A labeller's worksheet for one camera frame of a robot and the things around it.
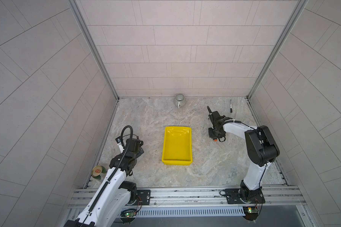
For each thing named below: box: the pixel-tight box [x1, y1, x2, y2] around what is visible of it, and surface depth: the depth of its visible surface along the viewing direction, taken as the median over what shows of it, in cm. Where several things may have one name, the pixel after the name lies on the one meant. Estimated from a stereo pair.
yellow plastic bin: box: [161, 126, 193, 166], surface depth 87 cm
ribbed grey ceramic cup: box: [173, 93, 186, 109], surface depth 108 cm
